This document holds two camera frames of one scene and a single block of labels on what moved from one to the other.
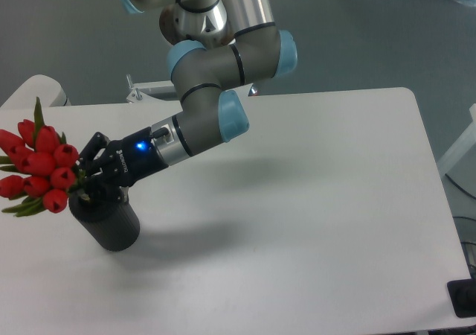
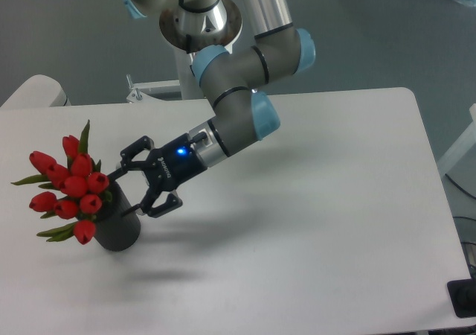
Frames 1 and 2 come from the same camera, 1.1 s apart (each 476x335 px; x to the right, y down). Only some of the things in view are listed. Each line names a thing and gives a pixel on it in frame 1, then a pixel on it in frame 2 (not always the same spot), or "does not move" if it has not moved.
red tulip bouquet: x=40 y=165 to x=76 y=176
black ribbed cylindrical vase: x=113 y=222 does not move
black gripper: x=134 y=157 to x=168 y=167
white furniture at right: x=463 y=144 does not move
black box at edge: x=462 y=297 does not move
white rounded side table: x=49 y=91 does not move
